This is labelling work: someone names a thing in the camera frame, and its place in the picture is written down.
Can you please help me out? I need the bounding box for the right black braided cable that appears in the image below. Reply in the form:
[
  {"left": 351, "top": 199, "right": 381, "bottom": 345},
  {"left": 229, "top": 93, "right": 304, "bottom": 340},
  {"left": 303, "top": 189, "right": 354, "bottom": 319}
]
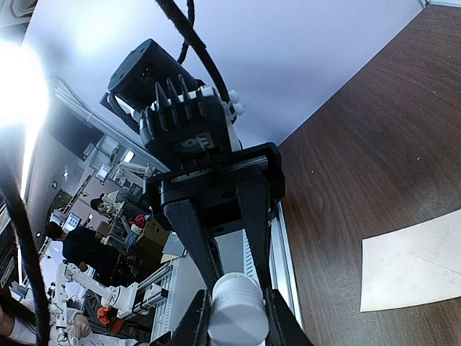
[{"left": 0, "top": 154, "right": 51, "bottom": 346}]

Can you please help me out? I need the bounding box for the seated person in background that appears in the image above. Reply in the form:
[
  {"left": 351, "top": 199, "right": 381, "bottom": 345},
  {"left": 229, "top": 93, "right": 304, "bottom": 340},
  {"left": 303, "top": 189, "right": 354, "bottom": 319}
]
[{"left": 90, "top": 190, "right": 150, "bottom": 219}]

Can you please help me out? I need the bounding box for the black braided cable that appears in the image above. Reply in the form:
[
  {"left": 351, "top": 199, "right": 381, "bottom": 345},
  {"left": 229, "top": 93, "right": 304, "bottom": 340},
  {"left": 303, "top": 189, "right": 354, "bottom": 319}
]
[
  {"left": 0, "top": 154, "right": 51, "bottom": 346},
  {"left": 154, "top": 0, "right": 231, "bottom": 102}
]

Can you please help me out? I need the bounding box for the person in dark shirt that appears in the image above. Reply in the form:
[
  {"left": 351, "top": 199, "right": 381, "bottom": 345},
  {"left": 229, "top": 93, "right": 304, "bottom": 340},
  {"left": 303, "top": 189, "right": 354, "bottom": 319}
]
[{"left": 45, "top": 221, "right": 120, "bottom": 286}]

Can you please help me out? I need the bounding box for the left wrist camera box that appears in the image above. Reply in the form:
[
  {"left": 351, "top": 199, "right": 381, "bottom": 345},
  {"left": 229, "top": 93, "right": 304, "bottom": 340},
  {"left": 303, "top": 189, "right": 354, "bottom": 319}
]
[{"left": 140, "top": 76, "right": 243, "bottom": 172}]

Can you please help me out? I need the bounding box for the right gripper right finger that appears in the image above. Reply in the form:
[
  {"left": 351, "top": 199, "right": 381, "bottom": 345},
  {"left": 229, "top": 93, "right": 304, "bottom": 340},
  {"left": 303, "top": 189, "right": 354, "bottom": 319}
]
[{"left": 264, "top": 288, "right": 313, "bottom": 346}]

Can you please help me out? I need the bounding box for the left black braided cable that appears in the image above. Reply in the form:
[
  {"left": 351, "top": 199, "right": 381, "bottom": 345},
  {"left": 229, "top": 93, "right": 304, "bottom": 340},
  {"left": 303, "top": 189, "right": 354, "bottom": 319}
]
[{"left": 154, "top": 0, "right": 231, "bottom": 102}]

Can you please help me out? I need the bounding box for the beige envelope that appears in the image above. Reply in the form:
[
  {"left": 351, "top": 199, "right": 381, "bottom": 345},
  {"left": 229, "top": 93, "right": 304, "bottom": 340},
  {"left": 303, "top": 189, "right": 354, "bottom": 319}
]
[{"left": 360, "top": 210, "right": 460, "bottom": 312}]

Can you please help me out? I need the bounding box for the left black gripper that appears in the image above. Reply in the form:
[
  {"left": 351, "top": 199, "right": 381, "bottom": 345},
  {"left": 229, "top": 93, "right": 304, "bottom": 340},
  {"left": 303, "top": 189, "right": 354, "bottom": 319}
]
[{"left": 143, "top": 143, "right": 285, "bottom": 290}]

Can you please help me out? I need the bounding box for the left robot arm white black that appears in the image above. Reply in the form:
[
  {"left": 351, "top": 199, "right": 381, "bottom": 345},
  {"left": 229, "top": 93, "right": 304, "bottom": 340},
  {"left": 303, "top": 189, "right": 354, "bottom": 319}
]
[{"left": 107, "top": 39, "right": 285, "bottom": 290}]

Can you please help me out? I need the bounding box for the cardboard box in background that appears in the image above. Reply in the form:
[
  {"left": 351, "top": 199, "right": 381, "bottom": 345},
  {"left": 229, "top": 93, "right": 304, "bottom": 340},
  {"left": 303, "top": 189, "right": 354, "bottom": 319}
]
[{"left": 136, "top": 218, "right": 171, "bottom": 252}]

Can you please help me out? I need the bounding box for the green white glue stick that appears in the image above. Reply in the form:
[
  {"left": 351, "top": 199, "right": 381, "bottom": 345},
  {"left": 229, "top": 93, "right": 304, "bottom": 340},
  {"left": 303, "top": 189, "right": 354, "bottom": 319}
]
[{"left": 207, "top": 272, "right": 269, "bottom": 345}]

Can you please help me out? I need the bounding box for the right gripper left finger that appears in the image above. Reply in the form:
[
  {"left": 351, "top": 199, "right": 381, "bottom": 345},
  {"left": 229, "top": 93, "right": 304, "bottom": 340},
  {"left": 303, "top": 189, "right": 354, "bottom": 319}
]
[{"left": 149, "top": 289, "right": 211, "bottom": 346}]

